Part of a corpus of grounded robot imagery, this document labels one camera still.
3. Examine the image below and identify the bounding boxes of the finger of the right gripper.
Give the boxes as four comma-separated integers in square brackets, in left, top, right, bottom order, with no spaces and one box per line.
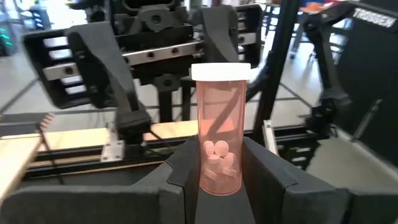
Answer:
[66,21,153,144]
[192,4,251,65]

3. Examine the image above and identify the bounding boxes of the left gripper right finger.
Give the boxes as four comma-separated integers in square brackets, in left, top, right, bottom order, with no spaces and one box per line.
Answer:
[241,136,300,224]

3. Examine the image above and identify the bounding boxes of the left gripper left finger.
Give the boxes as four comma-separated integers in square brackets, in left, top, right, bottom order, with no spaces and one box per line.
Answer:
[159,136,202,224]

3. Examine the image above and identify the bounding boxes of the pink medicine bottle white cap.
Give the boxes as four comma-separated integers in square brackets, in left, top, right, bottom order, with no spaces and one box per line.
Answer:
[191,62,251,197]

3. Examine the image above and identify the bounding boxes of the black frame strut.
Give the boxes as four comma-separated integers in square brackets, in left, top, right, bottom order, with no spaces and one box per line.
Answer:
[252,0,301,142]

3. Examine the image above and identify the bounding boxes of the silver mounting bracket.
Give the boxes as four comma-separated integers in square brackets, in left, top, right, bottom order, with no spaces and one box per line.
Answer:
[99,139,126,162]

